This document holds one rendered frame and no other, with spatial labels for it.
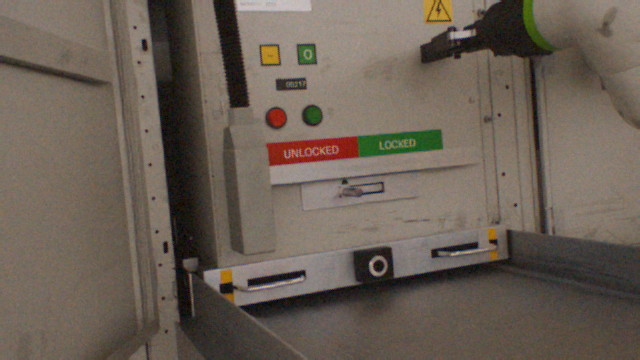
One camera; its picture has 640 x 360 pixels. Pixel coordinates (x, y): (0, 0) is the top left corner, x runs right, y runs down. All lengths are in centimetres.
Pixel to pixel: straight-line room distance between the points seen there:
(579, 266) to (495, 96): 35
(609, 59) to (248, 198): 46
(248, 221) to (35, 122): 28
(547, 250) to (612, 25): 46
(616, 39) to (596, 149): 60
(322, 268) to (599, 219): 60
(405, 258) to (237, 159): 36
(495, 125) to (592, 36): 48
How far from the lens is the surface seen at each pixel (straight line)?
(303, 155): 100
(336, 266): 102
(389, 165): 102
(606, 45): 79
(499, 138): 124
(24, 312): 73
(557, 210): 130
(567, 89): 132
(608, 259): 103
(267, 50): 100
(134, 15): 101
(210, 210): 98
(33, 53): 75
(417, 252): 108
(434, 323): 87
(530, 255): 116
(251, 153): 86
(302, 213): 100
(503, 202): 124
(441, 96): 112
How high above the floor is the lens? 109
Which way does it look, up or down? 3 degrees down
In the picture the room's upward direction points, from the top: 5 degrees counter-clockwise
